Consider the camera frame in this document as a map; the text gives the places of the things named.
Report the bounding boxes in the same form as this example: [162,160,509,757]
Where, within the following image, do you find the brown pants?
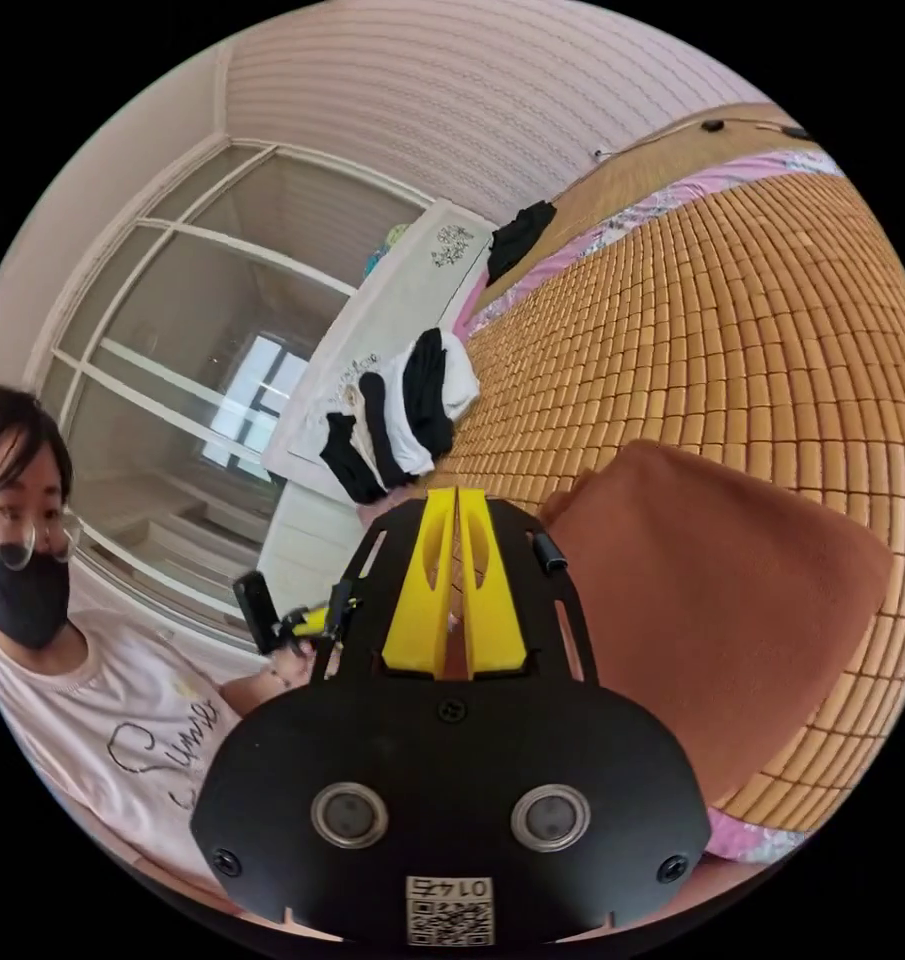
[537,440,896,813]

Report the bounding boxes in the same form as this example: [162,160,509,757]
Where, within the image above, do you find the pile of clothes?
[319,327,483,506]

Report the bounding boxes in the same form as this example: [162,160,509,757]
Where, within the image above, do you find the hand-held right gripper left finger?
[381,487,458,674]

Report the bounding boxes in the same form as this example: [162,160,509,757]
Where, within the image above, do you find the person's left hand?
[267,635,342,689]

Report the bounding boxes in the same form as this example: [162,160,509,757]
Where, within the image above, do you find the black garment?
[484,200,559,287]

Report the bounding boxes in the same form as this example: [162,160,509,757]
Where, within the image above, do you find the person's body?
[0,385,245,905]

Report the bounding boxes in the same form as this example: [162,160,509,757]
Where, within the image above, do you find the bed with woven mat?
[451,101,905,865]

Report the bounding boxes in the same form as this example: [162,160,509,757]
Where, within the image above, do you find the window with white frame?
[22,137,440,651]

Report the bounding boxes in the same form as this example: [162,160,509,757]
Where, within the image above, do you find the person's left forearm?
[217,669,292,715]

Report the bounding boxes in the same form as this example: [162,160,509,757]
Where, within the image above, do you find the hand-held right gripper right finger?
[457,487,529,674]

